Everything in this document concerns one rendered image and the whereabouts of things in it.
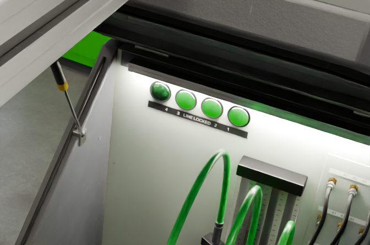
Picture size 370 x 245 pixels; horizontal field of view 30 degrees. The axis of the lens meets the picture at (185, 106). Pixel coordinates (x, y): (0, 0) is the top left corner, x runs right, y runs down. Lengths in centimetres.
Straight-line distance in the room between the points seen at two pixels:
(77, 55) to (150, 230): 267
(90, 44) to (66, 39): 389
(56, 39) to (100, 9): 4
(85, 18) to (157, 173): 130
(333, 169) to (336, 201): 8
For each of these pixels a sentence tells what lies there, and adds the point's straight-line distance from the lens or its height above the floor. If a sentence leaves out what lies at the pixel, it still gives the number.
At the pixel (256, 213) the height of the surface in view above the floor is 126.
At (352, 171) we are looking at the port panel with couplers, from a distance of 144.
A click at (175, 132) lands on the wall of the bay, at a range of 153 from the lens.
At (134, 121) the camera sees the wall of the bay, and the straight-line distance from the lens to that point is 156.
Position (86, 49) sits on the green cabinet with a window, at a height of 19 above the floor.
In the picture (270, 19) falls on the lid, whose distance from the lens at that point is 47.
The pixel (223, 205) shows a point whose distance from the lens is 147.
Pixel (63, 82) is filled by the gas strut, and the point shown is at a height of 147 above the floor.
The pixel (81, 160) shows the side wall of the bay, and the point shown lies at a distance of 150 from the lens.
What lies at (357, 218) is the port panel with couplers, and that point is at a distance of 151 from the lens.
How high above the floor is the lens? 213
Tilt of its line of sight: 31 degrees down
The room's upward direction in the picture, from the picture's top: 8 degrees clockwise
